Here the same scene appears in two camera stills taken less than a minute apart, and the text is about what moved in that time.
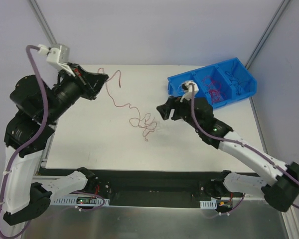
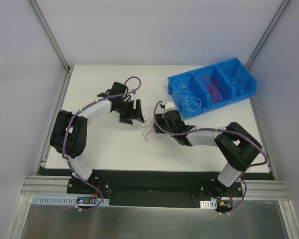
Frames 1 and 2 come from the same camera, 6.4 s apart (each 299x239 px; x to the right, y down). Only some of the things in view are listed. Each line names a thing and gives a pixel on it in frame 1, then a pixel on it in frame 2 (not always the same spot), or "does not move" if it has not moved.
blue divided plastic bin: (219, 83) does not move
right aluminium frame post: (282, 7) does not move
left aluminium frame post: (41, 21) does not move
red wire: (216, 93) does not move
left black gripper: (85, 82) -> (130, 111)
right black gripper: (178, 109) -> (161, 123)
